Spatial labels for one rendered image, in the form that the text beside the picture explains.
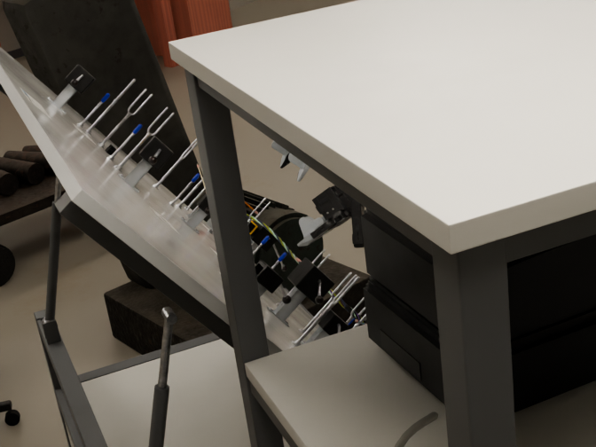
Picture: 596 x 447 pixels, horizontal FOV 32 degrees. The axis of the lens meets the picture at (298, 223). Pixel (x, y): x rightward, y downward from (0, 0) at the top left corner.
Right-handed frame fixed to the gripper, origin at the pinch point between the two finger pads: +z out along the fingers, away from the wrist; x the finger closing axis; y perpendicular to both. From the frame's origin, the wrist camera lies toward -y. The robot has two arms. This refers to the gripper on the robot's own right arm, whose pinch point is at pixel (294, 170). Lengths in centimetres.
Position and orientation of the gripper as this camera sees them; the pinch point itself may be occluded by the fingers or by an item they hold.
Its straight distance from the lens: 233.5
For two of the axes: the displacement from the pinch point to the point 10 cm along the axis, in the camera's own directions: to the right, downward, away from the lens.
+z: -3.5, 9.0, 2.4
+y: -8.2, -1.8, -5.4
